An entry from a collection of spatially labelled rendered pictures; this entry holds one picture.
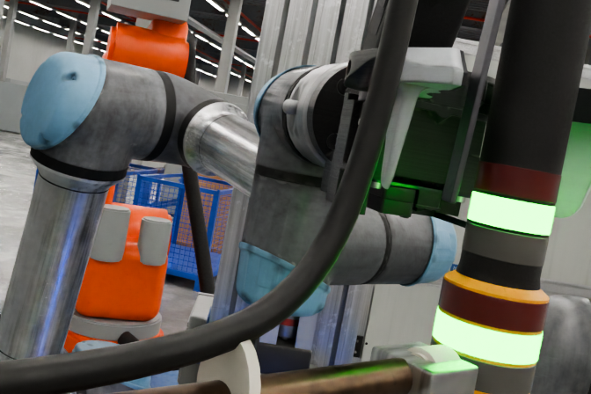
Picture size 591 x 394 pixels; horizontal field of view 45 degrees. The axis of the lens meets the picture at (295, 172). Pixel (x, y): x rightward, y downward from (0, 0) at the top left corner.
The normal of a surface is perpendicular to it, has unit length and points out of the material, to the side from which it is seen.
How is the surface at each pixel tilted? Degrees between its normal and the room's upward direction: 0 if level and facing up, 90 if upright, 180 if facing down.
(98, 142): 103
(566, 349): 71
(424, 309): 90
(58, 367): 54
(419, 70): 90
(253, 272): 93
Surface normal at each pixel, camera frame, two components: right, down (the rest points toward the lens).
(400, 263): 0.57, 0.40
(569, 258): 0.12, 0.07
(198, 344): 0.56, -0.45
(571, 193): -0.81, -0.05
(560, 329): -0.30, -0.58
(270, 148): -0.67, -0.09
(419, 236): 0.65, -0.26
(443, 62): -0.41, -0.81
